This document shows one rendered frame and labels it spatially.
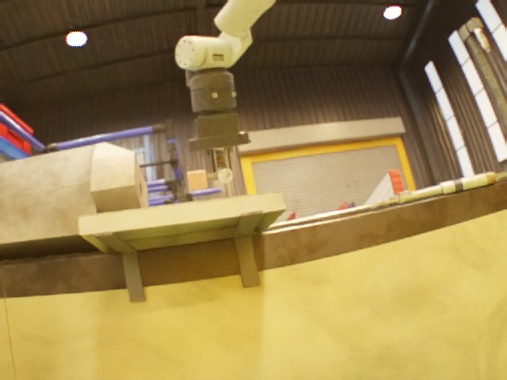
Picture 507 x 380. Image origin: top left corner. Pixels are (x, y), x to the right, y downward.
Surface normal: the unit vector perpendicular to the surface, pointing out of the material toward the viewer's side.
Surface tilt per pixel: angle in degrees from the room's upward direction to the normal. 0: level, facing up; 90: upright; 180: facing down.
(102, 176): 71
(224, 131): 115
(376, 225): 90
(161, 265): 90
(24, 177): 80
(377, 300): 90
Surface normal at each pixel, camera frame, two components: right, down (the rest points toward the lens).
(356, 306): 0.11, -0.31
